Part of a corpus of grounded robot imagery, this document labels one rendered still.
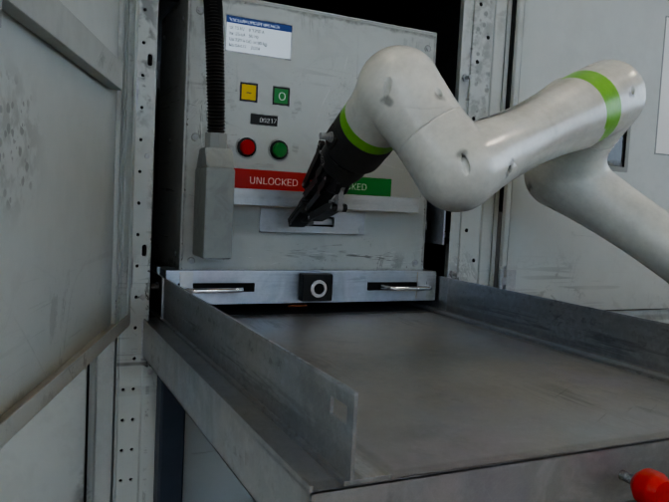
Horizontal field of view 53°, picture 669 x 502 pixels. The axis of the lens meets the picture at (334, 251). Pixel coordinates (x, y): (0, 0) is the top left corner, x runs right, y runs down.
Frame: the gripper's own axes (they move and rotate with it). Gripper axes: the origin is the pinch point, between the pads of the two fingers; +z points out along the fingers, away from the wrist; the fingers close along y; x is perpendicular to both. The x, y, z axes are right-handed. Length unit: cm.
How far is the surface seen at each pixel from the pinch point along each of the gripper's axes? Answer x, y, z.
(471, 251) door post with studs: 38.1, 3.9, 5.5
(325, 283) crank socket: 6.4, 9.1, 9.1
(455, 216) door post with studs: 34.0, -2.3, 2.4
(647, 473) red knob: 4, 51, -49
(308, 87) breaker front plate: 2.8, -23.3, -5.2
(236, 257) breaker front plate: -9.3, 3.6, 10.3
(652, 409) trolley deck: 17, 45, -41
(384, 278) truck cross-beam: 20.3, 7.4, 11.0
